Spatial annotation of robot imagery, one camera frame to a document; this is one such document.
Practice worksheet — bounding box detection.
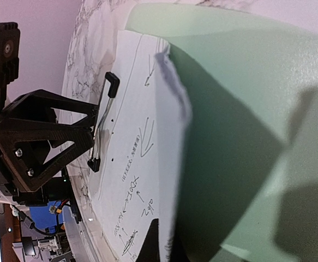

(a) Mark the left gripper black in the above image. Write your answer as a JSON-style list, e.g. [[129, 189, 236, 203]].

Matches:
[[0, 90, 99, 206]]

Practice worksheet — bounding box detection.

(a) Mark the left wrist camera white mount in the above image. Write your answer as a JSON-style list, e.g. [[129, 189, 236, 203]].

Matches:
[[0, 21, 22, 114]]

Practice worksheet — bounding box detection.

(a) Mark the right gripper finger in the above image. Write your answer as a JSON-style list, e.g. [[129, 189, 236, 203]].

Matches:
[[140, 218, 159, 262]]

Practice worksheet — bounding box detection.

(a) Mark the green translucent clipboard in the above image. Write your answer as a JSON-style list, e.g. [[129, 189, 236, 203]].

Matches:
[[127, 3, 318, 261]]

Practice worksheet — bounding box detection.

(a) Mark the aluminium front rail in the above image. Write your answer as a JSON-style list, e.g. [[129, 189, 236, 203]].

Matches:
[[63, 164, 119, 261]]

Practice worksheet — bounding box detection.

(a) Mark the printed white paper sheet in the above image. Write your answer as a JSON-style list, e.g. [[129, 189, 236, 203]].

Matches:
[[89, 31, 191, 261]]

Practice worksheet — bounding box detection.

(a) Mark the metal clipboard clip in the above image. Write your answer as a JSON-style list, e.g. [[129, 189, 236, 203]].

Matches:
[[87, 72, 120, 172]]

